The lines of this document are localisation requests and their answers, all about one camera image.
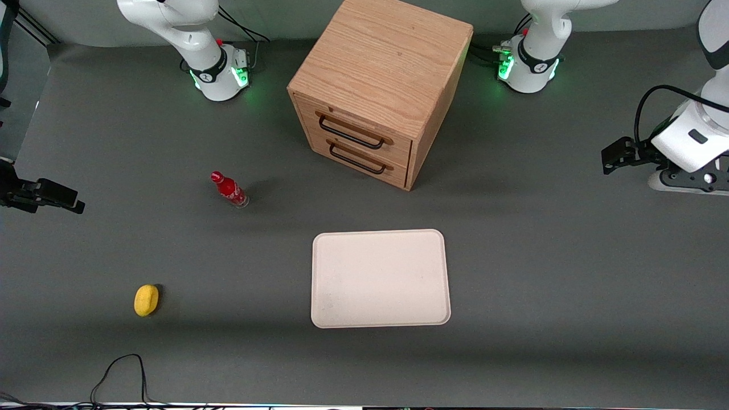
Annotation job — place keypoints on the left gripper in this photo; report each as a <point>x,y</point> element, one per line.
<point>641,152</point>

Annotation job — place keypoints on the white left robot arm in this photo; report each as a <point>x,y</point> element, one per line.
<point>538,34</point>

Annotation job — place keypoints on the white rectangular tray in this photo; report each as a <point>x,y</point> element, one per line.
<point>380,279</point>

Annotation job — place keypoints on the yellow lemon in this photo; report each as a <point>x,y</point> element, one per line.
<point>146,300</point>

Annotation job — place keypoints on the red cola bottle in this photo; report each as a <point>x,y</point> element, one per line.
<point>229,188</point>

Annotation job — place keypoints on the black tripod stand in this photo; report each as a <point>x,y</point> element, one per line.
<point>5,17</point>

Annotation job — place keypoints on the wooden drawer front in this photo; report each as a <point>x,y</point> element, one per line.
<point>319,145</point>
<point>398,149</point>

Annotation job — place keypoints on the wooden drawer cabinet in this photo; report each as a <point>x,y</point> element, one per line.
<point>381,62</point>

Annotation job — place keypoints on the left wrist camera mount plate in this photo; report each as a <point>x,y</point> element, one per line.
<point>692,181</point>

